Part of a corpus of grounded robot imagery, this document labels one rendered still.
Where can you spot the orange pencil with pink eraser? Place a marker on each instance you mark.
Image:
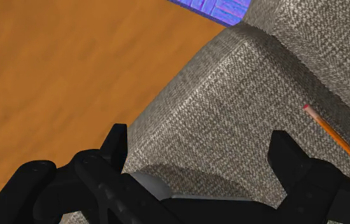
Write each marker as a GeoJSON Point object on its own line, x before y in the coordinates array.
{"type": "Point", "coordinates": [339, 139]}

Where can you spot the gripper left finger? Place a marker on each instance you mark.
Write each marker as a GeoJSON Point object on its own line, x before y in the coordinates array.
{"type": "Point", "coordinates": [100, 183]}

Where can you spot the grey fabric sofa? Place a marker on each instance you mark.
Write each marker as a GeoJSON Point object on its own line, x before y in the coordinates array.
{"type": "Point", "coordinates": [240, 108]}

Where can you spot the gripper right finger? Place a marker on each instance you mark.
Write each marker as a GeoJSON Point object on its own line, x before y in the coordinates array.
{"type": "Point", "coordinates": [305, 176]}

